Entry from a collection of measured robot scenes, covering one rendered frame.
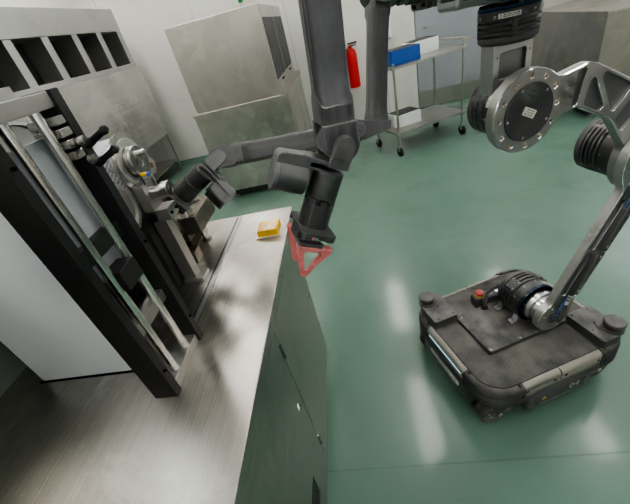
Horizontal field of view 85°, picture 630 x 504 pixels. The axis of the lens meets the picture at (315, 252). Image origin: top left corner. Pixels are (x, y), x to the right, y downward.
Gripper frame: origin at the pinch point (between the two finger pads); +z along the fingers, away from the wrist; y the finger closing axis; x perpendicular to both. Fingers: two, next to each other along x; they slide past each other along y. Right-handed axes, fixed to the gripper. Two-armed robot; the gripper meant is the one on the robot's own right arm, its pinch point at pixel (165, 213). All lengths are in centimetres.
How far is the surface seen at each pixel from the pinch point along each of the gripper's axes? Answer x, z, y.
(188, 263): -12.9, 0.2, -11.3
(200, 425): -26, -10, -55
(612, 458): -156, -56, -28
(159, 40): 136, 119, 444
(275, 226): -27.0, -16.8, 7.9
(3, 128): 22, -29, -45
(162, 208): 1.7, -9.4, -11.5
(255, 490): -42, -9, -61
